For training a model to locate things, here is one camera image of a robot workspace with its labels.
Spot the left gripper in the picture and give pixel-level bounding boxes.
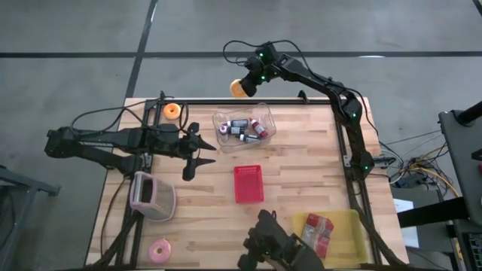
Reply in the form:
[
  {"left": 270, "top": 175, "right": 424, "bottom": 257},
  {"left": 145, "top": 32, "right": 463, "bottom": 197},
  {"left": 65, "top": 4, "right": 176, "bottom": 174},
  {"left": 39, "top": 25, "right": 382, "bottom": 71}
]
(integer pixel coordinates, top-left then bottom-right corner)
[{"left": 176, "top": 122, "right": 218, "bottom": 181}]

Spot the orange donut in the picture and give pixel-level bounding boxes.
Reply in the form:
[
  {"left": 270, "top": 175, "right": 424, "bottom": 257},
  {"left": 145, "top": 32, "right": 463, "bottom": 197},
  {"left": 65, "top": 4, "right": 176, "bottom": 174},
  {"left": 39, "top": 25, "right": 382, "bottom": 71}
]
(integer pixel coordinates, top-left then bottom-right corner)
[
  {"left": 163, "top": 102, "right": 182, "bottom": 120},
  {"left": 229, "top": 78, "right": 246, "bottom": 98}
]

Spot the pink donut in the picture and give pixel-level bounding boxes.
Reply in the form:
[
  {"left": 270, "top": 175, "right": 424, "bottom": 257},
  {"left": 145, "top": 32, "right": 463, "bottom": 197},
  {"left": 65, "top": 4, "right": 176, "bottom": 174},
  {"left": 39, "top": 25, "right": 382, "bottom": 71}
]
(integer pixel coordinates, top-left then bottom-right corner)
[{"left": 148, "top": 239, "right": 172, "bottom": 264}]

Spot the red snack package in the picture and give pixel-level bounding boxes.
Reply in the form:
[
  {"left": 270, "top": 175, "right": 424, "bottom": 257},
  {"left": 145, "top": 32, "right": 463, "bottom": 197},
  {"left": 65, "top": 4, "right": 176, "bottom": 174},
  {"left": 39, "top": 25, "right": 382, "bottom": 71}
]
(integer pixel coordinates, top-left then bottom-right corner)
[{"left": 300, "top": 213, "right": 335, "bottom": 260}]

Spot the clear plastic bin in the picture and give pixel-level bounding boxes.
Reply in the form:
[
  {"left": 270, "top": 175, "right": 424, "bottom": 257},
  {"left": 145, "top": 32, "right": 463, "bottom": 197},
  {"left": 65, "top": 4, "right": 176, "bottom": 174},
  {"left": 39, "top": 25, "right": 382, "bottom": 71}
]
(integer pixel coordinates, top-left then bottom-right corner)
[{"left": 212, "top": 102, "right": 278, "bottom": 154}]

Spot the red plastic basket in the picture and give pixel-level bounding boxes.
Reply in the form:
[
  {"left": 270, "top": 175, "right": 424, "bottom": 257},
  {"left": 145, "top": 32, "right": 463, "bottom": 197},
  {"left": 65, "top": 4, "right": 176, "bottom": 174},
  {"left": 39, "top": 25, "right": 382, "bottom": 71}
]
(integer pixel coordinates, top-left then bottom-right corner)
[{"left": 233, "top": 164, "right": 265, "bottom": 205}]

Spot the pink and white basket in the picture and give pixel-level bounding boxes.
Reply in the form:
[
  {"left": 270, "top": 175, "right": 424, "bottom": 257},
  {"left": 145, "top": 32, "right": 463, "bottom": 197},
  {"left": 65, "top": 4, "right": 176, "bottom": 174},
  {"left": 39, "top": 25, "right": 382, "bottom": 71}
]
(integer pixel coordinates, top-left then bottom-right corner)
[{"left": 129, "top": 171, "right": 177, "bottom": 223}]

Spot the black bulky object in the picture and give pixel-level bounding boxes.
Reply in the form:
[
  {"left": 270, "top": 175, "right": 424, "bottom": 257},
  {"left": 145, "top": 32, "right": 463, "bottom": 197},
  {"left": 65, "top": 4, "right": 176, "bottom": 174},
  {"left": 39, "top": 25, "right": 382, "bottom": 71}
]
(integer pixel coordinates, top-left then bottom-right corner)
[{"left": 236, "top": 209, "right": 327, "bottom": 271}]

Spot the yellow plastic tray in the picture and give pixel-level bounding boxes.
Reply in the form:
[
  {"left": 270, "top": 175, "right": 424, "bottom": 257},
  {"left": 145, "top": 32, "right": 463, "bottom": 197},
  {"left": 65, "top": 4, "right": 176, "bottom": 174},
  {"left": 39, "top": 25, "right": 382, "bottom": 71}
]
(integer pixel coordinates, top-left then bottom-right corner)
[{"left": 291, "top": 209, "right": 369, "bottom": 266}]

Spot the grey metal stand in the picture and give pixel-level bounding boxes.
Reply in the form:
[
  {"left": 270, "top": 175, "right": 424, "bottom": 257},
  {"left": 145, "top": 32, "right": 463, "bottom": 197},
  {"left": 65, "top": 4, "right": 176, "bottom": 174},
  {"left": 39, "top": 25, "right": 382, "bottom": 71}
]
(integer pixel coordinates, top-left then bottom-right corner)
[{"left": 0, "top": 164, "right": 62, "bottom": 271}]

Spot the white paper sheet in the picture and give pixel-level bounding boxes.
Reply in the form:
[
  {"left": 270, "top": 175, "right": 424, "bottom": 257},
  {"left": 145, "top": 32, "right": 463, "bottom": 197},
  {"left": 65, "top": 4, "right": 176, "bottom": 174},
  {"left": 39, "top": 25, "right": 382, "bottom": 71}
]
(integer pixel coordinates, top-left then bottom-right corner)
[{"left": 392, "top": 198, "right": 420, "bottom": 249}]

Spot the black flat bar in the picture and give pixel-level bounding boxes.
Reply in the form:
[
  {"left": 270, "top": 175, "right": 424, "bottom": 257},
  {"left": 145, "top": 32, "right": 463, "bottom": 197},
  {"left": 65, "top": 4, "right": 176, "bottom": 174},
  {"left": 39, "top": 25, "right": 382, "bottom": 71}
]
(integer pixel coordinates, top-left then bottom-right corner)
[{"left": 397, "top": 196, "right": 470, "bottom": 229}]

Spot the grey equipment cabinet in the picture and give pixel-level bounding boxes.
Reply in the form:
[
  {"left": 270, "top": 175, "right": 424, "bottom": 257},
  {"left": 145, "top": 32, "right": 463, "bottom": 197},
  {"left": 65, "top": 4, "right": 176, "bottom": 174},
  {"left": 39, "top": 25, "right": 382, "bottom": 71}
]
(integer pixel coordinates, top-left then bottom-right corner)
[{"left": 438, "top": 100, "right": 482, "bottom": 227}]

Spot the black equipment cart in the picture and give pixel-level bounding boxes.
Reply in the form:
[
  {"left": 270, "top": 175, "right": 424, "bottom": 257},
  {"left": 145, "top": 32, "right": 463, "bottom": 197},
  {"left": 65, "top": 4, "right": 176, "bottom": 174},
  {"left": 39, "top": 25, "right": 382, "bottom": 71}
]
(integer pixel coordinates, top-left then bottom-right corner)
[{"left": 446, "top": 220, "right": 482, "bottom": 271}]

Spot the black aluminium table frame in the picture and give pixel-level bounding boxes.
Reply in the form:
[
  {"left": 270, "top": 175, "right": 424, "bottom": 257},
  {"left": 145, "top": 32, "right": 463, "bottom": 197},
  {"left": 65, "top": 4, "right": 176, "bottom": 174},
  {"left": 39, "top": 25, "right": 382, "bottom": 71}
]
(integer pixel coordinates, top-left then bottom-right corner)
[{"left": 88, "top": 90, "right": 407, "bottom": 270}]

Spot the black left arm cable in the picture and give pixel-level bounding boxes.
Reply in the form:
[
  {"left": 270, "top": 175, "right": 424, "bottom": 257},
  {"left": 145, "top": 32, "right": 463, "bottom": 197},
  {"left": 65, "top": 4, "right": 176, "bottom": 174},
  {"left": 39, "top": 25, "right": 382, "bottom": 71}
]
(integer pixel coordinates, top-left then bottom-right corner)
[{"left": 69, "top": 94, "right": 190, "bottom": 133}]

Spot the tangled floor cable bundle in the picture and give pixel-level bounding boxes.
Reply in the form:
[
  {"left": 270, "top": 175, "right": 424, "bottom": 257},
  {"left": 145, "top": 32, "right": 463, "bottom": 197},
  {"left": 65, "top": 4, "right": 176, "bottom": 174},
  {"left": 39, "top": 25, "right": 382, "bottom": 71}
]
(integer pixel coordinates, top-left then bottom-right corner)
[{"left": 378, "top": 129, "right": 462, "bottom": 199}]

